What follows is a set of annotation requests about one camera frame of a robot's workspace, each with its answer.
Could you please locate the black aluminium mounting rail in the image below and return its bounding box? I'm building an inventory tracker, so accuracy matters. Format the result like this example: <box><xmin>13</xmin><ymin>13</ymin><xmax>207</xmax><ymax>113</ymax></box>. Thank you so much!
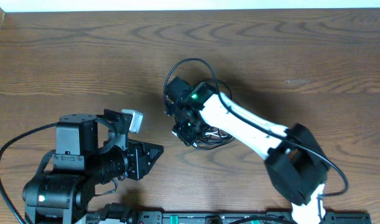
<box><xmin>83</xmin><ymin>203</ymin><xmax>373</xmax><ymax>224</ymax></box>

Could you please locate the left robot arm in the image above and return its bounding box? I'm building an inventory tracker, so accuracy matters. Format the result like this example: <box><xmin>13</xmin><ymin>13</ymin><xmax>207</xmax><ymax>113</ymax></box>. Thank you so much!
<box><xmin>22</xmin><ymin>110</ymin><xmax>164</xmax><ymax>223</ymax></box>

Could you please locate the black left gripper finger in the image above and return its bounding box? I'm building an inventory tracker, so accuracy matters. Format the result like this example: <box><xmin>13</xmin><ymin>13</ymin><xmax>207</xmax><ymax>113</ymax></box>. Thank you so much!
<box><xmin>141</xmin><ymin>154</ymin><xmax>161</xmax><ymax>178</ymax></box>
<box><xmin>144</xmin><ymin>142</ymin><xmax>164</xmax><ymax>162</ymax></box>

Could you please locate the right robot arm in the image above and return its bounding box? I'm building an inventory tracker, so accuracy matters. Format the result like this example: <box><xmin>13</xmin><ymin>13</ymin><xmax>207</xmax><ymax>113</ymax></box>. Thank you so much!
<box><xmin>164</xmin><ymin>77</ymin><xmax>329</xmax><ymax>223</ymax></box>

